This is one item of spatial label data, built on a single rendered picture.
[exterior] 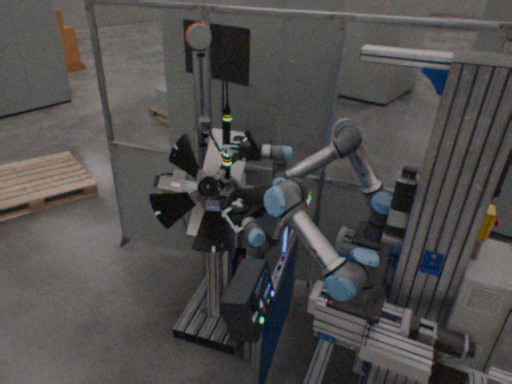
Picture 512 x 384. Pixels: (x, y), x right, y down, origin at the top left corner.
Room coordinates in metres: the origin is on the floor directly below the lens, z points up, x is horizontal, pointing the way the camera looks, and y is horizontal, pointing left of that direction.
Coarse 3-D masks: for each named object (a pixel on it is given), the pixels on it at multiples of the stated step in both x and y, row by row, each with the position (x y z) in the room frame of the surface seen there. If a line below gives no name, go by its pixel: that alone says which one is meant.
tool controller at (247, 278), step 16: (240, 272) 1.23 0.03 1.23; (256, 272) 1.22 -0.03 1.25; (240, 288) 1.13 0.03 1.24; (256, 288) 1.14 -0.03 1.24; (272, 288) 1.26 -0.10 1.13; (224, 304) 1.07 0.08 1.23; (240, 304) 1.05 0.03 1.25; (256, 304) 1.11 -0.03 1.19; (224, 320) 1.07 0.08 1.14; (240, 320) 1.05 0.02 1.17; (256, 320) 1.07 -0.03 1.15; (240, 336) 1.05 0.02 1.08; (256, 336) 1.04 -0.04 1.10
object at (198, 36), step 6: (192, 24) 2.63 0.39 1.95; (198, 24) 2.61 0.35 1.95; (186, 30) 2.63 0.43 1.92; (192, 30) 2.59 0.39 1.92; (198, 30) 2.60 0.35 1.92; (204, 30) 2.61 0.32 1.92; (210, 30) 2.65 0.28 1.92; (186, 36) 2.61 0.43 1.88; (192, 36) 2.59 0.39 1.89; (198, 36) 2.60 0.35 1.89; (204, 36) 2.61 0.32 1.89; (210, 36) 2.63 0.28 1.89; (192, 42) 2.59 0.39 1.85; (198, 42) 2.60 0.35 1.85; (204, 42) 2.61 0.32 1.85; (210, 42) 2.63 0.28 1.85; (198, 48) 2.60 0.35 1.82; (204, 48) 2.62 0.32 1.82
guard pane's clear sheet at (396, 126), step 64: (128, 64) 2.94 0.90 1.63; (192, 64) 2.79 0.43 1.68; (256, 64) 2.66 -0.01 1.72; (320, 64) 2.54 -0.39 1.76; (384, 64) 2.43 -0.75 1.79; (128, 128) 2.96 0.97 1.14; (192, 128) 2.80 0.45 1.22; (256, 128) 2.66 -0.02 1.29; (320, 128) 2.53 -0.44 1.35; (384, 128) 2.41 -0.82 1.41
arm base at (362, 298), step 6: (366, 288) 1.28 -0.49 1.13; (372, 288) 1.30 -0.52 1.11; (360, 294) 1.27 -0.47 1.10; (366, 294) 1.28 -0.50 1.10; (372, 294) 1.29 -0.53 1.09; (348, 300) 1.28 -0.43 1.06; (354, 300) 1.27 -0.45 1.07; (360, 300) 1.27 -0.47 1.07; (366, 300) 1.28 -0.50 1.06; (372, 300) 1.28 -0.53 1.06; (360, 306) 1.26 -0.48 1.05; (366, 306) 1.26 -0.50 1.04
